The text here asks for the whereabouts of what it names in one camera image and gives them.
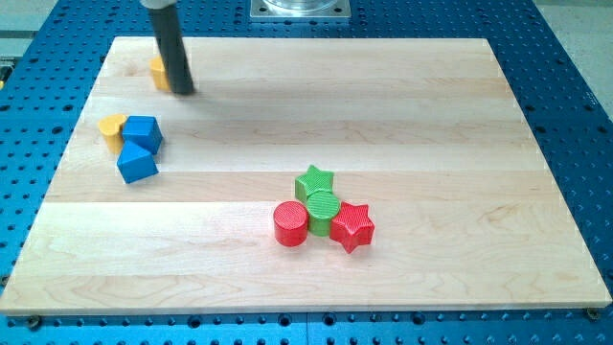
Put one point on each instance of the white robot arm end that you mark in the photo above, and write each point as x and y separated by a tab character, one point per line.
157	4

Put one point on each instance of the green cylinder block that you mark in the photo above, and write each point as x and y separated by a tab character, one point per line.
321	207

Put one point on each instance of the red cylinder block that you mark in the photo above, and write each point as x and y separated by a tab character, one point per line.
290	223

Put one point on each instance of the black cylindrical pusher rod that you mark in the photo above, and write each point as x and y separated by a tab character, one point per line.
170	43

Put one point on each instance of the yellow heart block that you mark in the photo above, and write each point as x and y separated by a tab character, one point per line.
111	130

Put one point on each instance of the red star block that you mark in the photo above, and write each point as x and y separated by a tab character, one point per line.
352	226

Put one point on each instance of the blue cube block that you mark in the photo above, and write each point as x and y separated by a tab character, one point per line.
143	131

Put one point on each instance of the green star block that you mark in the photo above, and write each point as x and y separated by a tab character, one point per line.
311	182

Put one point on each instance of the yellow hexagon block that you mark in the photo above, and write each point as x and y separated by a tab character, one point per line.
158	74

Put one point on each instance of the blue triangle block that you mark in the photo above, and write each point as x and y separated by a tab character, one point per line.
135	163

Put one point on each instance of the light wooden board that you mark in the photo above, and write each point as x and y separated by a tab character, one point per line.
426	132

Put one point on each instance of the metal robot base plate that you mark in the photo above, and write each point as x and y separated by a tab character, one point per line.
301	9

